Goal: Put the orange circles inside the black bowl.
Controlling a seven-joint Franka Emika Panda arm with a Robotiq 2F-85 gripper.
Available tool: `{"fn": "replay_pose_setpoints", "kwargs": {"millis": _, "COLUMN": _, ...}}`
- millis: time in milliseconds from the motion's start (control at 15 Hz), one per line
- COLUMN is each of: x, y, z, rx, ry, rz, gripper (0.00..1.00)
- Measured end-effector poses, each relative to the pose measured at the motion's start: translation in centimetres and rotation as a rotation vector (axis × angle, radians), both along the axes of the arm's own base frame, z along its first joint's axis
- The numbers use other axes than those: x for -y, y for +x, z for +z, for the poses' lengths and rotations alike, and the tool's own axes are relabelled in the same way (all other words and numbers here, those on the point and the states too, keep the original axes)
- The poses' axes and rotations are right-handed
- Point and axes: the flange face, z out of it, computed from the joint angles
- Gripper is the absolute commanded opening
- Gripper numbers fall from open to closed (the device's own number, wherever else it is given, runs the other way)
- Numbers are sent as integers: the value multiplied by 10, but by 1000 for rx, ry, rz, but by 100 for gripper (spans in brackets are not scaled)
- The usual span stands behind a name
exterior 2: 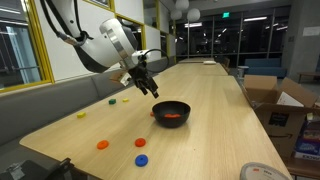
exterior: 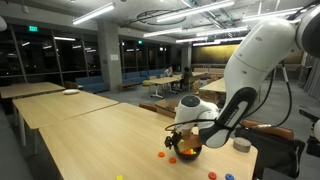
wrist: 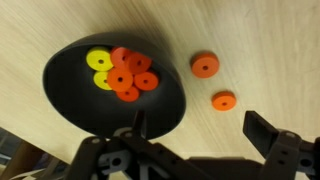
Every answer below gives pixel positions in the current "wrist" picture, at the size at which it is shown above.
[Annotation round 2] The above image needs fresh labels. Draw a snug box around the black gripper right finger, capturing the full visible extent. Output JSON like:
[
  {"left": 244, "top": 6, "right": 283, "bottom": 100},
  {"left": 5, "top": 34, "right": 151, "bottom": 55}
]
[{"left": 242, "top": 109, "right": 320, "bottom": 180}]

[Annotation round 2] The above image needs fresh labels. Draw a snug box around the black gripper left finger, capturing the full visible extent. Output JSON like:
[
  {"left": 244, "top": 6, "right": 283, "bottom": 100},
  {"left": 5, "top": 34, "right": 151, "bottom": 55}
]
[{"left": 63, "top": 109, "right": 214, "bottom": 180}]

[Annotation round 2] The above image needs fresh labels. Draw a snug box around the orange disc with hole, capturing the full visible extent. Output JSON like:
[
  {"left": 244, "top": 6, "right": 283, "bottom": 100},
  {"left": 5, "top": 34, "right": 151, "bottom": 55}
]
[
  {"left": 106, "top": 67, "right": 135, "bottom": 93},
  {"left": 133, "top": 70, "right": 160, "bottom": 92},
  {"left": 211, "top": 90, "right": 238, "bottom": 112},
  {"left": 190, "top": 51, "right": 221, "bottom": 80},
  {"left": 115, "top": 85, "right": 141, "bottom": 103},
  {"left": 124, "top": 51, "right": 154, "bottom": 75}
]

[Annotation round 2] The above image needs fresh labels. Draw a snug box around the black bowl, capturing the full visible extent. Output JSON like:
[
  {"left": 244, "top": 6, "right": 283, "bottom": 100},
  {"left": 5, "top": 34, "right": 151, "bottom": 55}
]
[{"left": 42, "top": 31, "right": 187, "bottom": 141}]

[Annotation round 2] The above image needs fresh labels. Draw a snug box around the yellow disc with hole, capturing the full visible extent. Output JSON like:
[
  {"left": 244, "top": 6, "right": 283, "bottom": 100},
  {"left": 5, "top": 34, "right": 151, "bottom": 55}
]
[
  {"left": 85, "top": 46, "right": 114, "bottom": 72},
  {"left": 92, "top": 70, "right": 114, "bottom": 91}
]

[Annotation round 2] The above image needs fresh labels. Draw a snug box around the red disc with hole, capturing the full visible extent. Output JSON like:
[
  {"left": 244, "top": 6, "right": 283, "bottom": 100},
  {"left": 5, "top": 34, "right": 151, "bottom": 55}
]
[{"left": 109, "top": 46, "right": 133, "bottom": 69}]

